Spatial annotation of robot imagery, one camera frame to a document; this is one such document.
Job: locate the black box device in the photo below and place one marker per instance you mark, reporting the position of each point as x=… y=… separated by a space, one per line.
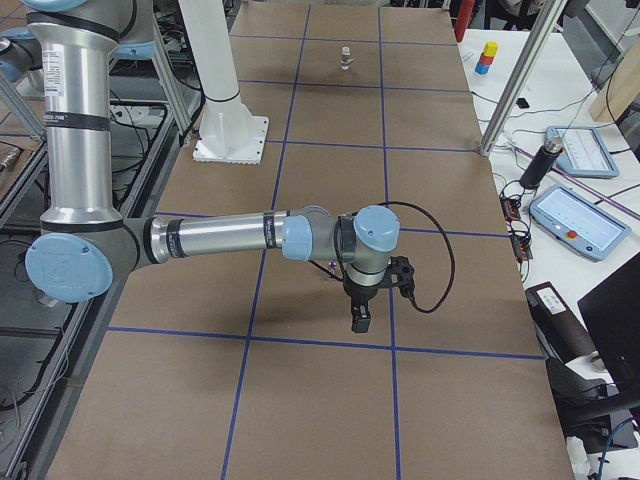
x=560 y=334

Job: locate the near teach pendant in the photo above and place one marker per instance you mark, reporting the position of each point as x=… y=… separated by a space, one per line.
x=578 y=223

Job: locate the aluminium frame post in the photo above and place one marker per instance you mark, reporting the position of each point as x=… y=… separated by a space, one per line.
x=536 y=40

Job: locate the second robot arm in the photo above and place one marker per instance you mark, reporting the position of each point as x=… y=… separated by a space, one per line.
x=21 y=55

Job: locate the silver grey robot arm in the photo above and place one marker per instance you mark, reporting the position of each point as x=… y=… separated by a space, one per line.
x=86 y=244

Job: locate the teach pendant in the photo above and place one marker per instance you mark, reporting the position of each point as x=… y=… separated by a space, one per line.
x=578 y=223
x=584 y=153

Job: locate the black laptop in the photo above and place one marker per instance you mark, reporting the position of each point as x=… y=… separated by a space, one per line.
x=611 y=315

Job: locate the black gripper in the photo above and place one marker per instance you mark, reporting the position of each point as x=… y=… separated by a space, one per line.
x=361 y=293

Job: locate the black cylinder device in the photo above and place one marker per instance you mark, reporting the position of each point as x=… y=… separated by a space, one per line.
x=541 y=163

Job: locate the orange circuit board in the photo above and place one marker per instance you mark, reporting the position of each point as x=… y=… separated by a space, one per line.
x=511 y=208

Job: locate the far teach pendant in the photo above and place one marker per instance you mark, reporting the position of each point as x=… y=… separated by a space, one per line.
x=584 y=153

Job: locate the white pedestal column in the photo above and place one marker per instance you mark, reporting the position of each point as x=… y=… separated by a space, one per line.
x=228 y=132

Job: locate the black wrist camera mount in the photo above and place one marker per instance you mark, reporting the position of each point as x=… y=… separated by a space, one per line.
x=401 y=276

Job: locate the stacked colour blocks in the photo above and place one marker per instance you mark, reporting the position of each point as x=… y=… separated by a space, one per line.
x=486 y=58

